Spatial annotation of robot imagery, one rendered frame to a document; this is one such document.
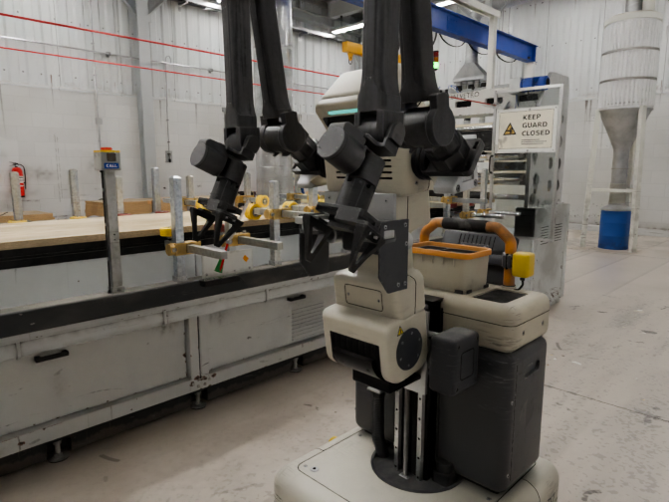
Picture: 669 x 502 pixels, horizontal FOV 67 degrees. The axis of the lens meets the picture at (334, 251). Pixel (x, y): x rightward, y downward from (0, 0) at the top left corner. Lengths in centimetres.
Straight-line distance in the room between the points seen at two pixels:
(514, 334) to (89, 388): 172
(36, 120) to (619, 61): 861
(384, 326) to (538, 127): 309
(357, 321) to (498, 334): 37
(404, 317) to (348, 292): 16
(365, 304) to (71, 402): 148
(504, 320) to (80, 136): 873
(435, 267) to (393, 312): 32
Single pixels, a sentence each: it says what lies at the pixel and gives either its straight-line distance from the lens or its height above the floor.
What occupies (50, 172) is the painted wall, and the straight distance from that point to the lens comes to 939.
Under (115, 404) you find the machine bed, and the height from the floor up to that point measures 16.
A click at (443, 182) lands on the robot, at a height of 113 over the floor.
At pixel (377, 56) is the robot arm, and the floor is 134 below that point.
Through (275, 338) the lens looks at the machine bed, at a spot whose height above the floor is 23.
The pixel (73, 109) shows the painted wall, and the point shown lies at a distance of 957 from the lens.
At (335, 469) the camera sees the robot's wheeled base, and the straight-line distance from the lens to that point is 162.
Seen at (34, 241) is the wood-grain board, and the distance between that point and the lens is 214.
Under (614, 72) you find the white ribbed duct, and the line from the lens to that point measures 826.
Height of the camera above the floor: 116
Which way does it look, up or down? 9 degrees down
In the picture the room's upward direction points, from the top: straight up
